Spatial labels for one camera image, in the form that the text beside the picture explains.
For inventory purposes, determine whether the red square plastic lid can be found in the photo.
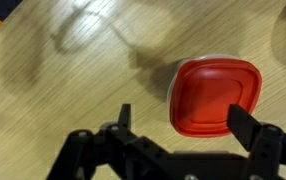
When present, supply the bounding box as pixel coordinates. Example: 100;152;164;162
168;58;263;138

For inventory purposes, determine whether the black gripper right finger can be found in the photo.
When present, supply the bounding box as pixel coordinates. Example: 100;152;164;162
227;104;286;180

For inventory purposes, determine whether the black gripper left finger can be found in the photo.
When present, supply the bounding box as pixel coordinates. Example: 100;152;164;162
46;103;144;180

